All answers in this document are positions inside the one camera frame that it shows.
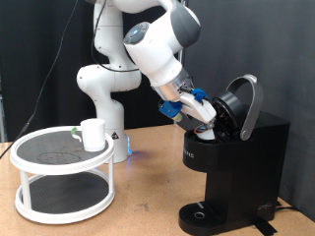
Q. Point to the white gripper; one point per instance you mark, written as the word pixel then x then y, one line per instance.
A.
pixel 198 108

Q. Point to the black Keurig coffee machine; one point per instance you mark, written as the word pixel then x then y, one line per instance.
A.
pixel 242 170

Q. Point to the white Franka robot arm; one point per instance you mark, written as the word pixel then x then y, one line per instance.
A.
pixel 154 55

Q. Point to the grey backdrop cloth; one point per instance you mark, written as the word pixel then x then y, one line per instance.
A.
pixel 262 39

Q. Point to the white two-tier turntable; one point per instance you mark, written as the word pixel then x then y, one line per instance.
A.
pixel 62 167

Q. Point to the black curtain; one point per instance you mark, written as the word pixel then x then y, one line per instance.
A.
pixel 19 49

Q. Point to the grey vertical frame post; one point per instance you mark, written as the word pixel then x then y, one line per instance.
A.
pixel 181 60

